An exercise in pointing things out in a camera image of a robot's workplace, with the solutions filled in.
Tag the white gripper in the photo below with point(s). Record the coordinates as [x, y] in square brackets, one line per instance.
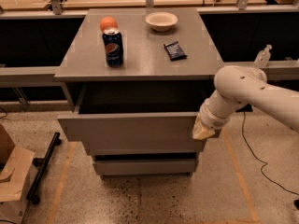
[207, 118]

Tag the grey top drawer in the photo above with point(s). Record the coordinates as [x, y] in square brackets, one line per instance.
[127, 118]

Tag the grey drawer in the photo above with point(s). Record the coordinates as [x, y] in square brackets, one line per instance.
[155, 164]
[127, 118]

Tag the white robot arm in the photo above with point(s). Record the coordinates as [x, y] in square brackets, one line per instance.
[237, 86]

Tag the grey lower drawer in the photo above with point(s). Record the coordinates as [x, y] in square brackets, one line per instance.
[155, 164]

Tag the grey drawer cabinet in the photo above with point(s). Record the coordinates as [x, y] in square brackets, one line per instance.
[144, 56]

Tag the dark snack bag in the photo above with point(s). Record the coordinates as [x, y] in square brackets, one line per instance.
[174, 51]

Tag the clear sanitizer bottle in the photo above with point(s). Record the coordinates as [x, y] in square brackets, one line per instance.
[263, 57]

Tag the white bowl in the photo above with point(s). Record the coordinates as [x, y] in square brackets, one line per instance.
[161, 21]

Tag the blue pepsi can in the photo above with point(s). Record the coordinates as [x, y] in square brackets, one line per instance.
[113, 46]

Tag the orange fruit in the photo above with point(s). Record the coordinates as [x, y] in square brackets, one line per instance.
[107, 22]

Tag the brown cardboard box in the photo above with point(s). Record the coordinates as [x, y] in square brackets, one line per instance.
[17, 173]

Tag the black cart frame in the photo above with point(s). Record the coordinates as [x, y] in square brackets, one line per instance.
[41, 164]

